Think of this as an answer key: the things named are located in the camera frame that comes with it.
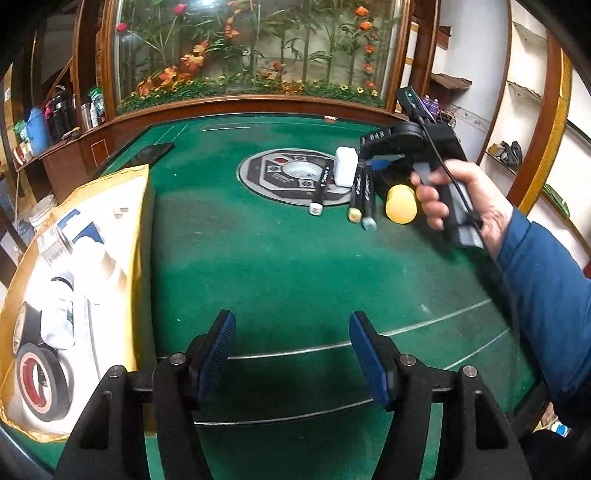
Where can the person's right hand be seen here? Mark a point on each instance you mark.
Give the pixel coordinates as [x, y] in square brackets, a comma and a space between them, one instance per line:
[480, 203]

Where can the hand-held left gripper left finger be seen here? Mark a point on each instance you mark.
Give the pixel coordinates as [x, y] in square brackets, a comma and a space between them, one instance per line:
[214, 360]

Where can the purple bottles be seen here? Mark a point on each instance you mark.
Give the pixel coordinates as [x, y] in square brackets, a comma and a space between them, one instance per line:
[432, 108]

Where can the black tape roll red core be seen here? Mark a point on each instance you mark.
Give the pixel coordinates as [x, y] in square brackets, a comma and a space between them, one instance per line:
[46, 383]

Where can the white bucket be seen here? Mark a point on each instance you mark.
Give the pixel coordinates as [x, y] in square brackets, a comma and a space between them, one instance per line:
[41, 214]

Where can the round grey table centre plate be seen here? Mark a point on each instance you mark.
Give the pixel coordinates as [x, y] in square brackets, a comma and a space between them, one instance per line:
[286, 177]

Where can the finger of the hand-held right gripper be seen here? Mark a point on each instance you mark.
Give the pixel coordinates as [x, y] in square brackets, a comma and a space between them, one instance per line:
[385, 162]

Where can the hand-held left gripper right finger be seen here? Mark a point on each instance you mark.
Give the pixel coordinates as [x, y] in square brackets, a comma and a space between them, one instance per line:
[371, 360]

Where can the small white box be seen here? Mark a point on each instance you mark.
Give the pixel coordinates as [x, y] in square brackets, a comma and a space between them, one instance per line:
[54, 249]

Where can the black thermos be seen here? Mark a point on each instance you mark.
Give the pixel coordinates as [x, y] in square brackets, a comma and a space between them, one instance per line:
[61, 115]

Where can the steel cup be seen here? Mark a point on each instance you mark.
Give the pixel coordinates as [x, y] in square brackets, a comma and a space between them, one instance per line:
[86, 117]

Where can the glass flower display cabinet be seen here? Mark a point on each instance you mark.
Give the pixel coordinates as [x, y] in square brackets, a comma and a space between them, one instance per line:
[254, 46]

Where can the blue and white box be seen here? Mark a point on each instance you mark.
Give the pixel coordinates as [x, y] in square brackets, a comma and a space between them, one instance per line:
[78, 226]

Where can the yellow plastic cup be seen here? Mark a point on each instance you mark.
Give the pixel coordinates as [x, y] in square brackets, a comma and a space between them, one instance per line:
[400, 204]

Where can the black phone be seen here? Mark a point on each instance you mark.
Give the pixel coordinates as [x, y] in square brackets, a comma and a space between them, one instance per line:
[150, 154]

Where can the tall white bottle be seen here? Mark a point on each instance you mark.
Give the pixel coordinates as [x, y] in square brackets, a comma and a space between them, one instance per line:
[90, 261]

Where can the black marker white cap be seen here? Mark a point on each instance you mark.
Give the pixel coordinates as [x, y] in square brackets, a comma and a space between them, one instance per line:
[322, 191]

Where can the green and white packet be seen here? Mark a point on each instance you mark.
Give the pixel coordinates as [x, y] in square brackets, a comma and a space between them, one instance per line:
[97, 107]

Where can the blue bottle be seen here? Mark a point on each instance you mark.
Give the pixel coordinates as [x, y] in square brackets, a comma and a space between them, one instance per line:
[37, 131]

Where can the white charger adapter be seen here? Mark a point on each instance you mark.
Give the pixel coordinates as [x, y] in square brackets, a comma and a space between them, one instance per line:
[346, 167]

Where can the white tray with yellow rim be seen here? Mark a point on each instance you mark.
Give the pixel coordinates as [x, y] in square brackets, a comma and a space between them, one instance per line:
[111, 258]

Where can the white pill bottle red label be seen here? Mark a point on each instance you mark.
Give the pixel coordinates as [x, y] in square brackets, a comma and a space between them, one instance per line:
[57, 323]

